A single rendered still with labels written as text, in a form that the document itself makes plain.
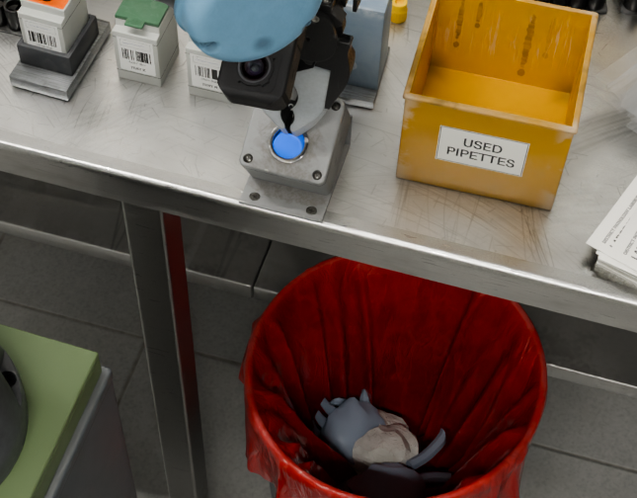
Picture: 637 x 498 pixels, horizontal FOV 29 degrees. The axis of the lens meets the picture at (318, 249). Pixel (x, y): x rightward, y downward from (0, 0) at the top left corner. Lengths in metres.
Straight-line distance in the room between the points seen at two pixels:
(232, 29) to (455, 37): 0.49
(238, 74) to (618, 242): 0.36
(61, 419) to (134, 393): 1.05
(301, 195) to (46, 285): 1.09
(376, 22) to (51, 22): 0.27
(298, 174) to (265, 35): 0.35
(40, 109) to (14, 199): 0.74
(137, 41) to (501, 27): 0.30
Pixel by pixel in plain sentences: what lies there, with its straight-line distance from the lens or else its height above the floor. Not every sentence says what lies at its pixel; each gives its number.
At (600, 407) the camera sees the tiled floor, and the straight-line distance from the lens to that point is 1.96.
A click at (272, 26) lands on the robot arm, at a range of 0.62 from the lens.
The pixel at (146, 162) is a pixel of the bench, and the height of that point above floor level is 0.88.
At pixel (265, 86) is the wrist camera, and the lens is 0.79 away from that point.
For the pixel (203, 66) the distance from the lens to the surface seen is 1.05.
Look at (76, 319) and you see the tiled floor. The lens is 2.00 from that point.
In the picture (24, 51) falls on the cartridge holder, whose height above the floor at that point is 0.90.
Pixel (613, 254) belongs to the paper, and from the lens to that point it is 0.99.
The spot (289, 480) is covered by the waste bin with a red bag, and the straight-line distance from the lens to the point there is 1.38.
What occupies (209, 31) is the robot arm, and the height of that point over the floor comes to 1.25.
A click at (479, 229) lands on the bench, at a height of 0.88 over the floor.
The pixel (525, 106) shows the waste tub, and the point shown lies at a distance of 1.08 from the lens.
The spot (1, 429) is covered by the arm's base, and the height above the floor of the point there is 0.94.
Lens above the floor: 1.67
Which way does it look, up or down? 54 degrees down
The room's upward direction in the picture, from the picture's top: 3 degrees clockwise
